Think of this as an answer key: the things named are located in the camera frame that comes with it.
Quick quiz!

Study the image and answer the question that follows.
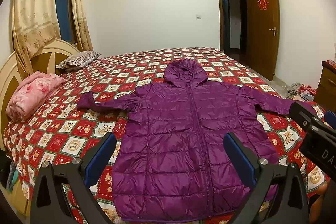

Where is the clothes pile on floor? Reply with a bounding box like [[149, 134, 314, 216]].
[[286, 82, 317, 101]]

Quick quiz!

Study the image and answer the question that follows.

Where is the cream wooden headboard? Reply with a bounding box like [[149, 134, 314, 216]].
[[0, 39, 79, 136]]

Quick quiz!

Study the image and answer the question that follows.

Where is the brass door handle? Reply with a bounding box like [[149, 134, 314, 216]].
[[269, 27, 276, 36]]

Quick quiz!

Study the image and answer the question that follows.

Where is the purple hooded down jacket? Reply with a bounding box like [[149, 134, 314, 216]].
[[77, 59, 291, 223]]

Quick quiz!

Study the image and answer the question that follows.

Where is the person's right hand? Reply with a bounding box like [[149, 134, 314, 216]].
[[309, 182, 329, 223]]

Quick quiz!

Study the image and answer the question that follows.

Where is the brown wooden door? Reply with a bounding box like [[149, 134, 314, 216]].
[[247, 0, 280, 81]]

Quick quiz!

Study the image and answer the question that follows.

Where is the brown wooden dresser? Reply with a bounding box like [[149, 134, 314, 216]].
[[314, 61, 336, 113]]

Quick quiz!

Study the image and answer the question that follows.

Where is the window with blue pane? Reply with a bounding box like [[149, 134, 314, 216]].
[[56, 0, 77, 45]]

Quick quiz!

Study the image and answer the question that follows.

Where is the beige left curtain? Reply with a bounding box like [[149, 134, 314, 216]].
[[11, 0, 61, 76]]

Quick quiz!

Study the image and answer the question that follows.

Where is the pink floral folded blanket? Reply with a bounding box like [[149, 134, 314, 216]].
[[6, 71, 66, 121]]

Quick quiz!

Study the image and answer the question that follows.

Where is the beige right curtain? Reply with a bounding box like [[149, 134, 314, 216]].
[[71, 0, 93, 52]]

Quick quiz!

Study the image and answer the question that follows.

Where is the red checkered teddy bedspread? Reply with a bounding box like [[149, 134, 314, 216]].
[[3, 46, 330, 224]]

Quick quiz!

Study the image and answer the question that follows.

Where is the dark wooden door frame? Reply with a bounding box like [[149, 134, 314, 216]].
[[219, 0, 247, 59]]

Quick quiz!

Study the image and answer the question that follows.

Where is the red paper door decoration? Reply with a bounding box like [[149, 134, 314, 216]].
[[257, 0, 269, 10]]

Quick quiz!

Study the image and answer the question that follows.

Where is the beige curtain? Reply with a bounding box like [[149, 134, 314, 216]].
[[11, 0, 61, 76], [71, 0, 93, 52]]

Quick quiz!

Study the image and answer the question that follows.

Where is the striped grey pillow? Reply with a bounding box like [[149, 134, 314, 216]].
[[56, 51, 101, 72]]

